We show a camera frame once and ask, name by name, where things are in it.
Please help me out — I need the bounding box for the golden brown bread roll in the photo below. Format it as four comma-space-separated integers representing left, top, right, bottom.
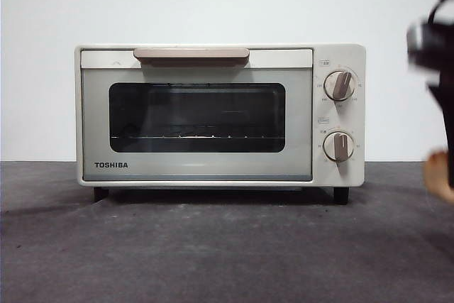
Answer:
423, 151, 451, 200

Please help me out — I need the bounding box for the cream white toaster oven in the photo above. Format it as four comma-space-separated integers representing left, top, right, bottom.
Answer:
74, 43, 367, 206

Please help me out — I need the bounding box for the beige timer knob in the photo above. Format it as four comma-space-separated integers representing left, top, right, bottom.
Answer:
323, 131, 355, 164

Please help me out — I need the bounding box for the beige temperature knob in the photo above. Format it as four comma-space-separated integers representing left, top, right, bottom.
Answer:
324, 70, 358, 102

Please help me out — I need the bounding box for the metal wire oven rack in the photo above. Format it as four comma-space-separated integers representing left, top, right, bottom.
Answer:
110, 124, 284, 141

